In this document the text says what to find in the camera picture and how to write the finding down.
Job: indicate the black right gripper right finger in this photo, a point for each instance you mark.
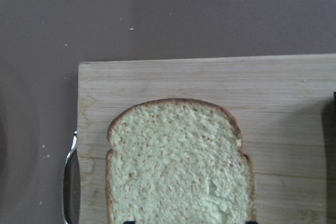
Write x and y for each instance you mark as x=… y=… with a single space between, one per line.
x=251 y=222

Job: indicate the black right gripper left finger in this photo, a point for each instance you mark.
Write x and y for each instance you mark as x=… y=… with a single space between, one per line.
x=130 y=222

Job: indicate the wooden cutting board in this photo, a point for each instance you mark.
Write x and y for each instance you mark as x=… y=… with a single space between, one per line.
x=284 y=106

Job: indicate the bread slice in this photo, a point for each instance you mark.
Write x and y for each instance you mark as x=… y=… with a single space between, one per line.
x=178 y=161

